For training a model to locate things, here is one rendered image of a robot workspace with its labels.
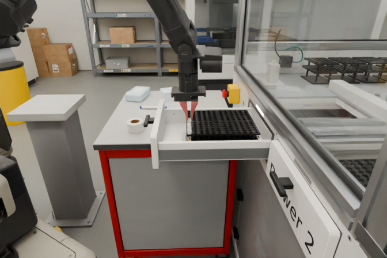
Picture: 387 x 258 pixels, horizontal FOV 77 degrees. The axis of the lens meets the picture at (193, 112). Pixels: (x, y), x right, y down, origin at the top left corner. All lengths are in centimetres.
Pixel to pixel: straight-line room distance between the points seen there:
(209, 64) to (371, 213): 48
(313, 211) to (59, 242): 112
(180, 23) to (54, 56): 465
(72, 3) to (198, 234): 470
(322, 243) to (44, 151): 138
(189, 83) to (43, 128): 97
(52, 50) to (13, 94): 206
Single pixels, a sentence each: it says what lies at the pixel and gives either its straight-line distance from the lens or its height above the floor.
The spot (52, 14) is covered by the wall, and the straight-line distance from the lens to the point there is 550.
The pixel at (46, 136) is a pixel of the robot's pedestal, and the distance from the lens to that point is 151.
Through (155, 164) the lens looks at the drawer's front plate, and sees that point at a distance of 72.
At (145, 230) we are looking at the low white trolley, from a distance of 131.
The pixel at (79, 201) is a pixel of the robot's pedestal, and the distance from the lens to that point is 173.
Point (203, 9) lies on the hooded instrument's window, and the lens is 155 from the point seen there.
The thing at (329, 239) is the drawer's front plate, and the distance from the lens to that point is 49.
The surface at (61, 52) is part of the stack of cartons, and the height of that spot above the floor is 43.
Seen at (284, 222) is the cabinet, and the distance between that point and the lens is 74.
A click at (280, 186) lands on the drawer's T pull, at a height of 91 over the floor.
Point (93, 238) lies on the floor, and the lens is 171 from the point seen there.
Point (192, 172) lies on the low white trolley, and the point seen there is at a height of 60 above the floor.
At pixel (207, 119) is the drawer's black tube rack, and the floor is 90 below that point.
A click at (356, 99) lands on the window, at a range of 44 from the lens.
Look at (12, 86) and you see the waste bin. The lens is 325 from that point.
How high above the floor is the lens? 126
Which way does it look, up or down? 24 degrees down
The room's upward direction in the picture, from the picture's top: straight up
